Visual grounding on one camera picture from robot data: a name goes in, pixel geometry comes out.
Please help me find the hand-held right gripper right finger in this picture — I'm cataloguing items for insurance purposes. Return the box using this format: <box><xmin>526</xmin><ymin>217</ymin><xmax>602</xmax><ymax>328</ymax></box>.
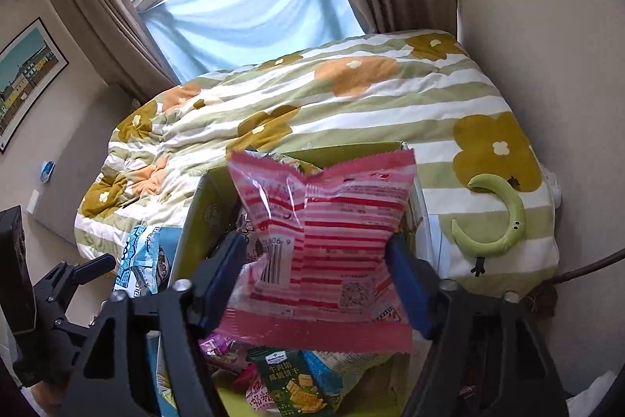
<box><xmin>383</xmin><ymin>231</ymin><xmax>570</xmax><ymax>417</ymax></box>

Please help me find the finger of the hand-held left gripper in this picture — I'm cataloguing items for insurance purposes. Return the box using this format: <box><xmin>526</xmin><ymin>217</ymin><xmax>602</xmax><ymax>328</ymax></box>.
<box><xmin>32</xmin><ymin>253</ymin><xmax>118</xmax><ymax>316</ymax></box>
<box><xmin>38</xmin><ymin>317</ymin><xmax>101</xmax><ymax>381</ymax></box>

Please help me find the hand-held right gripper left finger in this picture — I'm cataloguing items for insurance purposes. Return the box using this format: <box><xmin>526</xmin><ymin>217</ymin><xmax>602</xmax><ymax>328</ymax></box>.
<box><xmin>59</xmin><ymin>231</ymin><xmax>249</xmax><ymax>417</ymax></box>

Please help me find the green cardboard box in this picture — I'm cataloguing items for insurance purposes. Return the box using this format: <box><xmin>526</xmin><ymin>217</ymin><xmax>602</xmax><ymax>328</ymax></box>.
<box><xmin>168</xmin><ymin>141</ymin><xmax>452</xmax><ymax>417</ymax></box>

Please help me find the pink striped snack bag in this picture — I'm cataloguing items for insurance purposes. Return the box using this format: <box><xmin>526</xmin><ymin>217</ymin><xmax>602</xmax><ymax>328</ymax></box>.
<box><xmin>215</xmin><ymin>142</ymin><xmax>418</xmax><ymax>354</ymax></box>

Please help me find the blue and cream snack bag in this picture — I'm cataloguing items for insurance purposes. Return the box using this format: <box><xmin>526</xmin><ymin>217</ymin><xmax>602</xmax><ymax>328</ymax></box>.
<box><xmin>114</xmin><ymin>224</ymin><xmax>184</xmax><ymax>297</ymax></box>

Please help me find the small pink white snack bag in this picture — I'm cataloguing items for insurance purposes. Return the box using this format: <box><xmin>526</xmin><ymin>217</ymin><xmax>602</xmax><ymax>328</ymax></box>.
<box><xmin>233</xmin><ymin>368</ymin><xmax>269</xmax><ymax>414</ymax></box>

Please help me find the green cracker snack bag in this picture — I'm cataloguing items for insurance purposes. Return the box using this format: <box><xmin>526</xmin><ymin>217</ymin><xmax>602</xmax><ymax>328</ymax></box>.
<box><xmin>246</xmin><ymin>346</ymin><xmax>338</xmax><ymax>417</ymax></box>

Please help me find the green crescent plush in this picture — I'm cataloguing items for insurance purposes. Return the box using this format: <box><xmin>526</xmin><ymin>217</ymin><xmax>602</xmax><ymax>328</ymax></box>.
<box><xmin>452</xmin><ymin>173</ymin><xmax>527</xmax><ymax>258</ymax></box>

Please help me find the floral striped blanket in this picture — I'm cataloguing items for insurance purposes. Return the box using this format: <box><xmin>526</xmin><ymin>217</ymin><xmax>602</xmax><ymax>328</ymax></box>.
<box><xmin>74</xmin><ymin>29</ymin><xmax>560</xmax><ymax>295</ymax></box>

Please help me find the light blue window cloth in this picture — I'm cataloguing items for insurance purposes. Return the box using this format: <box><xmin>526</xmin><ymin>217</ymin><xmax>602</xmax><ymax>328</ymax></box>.
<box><xmin>139</xmin><ymin>0</ymin><xmax>364</xmax><ymax>86</ymax></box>

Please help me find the dark curved cable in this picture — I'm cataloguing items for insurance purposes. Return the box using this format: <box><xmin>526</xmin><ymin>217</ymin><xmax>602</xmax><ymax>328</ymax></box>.
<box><xmin>552</xmin><ymin>248</ymin><xmax>625</xmax><ymax>286</ymax></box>

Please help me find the framed wall picture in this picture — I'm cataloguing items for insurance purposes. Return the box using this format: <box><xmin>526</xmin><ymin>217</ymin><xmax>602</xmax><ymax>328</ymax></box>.
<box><xmin>0</xmin><ymin>17</ymin><xmax>69</xmax><ymax>154</ymax></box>

